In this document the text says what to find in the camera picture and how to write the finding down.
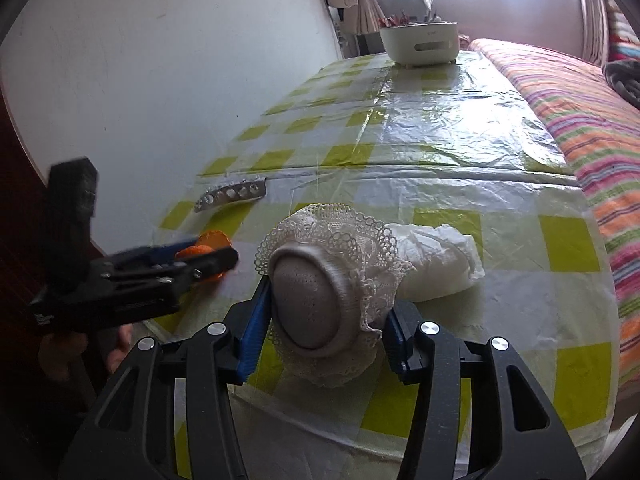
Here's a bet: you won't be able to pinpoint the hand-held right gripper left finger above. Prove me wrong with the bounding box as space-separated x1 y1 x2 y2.
70 275 273 480

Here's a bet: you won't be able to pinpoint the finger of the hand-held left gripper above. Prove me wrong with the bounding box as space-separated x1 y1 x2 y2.
102 247 240 286
102 242 201 269

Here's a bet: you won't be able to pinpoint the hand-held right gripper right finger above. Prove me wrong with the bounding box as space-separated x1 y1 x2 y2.
382 302 586 480

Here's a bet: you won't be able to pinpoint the orange fruit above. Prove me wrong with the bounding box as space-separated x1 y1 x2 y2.
175 230 236 283

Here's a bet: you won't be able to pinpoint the person's left hand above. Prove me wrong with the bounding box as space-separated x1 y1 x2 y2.
39 326 134 384

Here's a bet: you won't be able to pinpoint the dark red wooden furniture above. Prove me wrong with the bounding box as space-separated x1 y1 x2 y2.
0 95 106 411

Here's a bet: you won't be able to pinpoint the perforated metal strip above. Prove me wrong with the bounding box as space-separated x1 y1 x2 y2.
194 176 268 213

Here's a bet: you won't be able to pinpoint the striped bedsheet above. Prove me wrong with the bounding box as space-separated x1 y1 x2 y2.
467 37 640 381

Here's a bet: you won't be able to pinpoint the white plastic basket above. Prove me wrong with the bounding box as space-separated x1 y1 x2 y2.
378 21 460 67

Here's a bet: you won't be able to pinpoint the beige hanging clothes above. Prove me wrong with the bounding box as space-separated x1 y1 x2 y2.
325 0 386 36

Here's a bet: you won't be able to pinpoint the bunch of pens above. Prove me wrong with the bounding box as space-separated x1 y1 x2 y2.
378 10 446 29

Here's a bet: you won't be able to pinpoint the grey blanket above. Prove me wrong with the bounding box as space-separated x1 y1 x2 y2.
602 59 640 111

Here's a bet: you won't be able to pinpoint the pink curtain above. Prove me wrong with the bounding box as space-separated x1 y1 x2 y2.
575 0 611 66

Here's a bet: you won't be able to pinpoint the stack of folded quilts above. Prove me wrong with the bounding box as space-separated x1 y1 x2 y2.
605 0 640 61

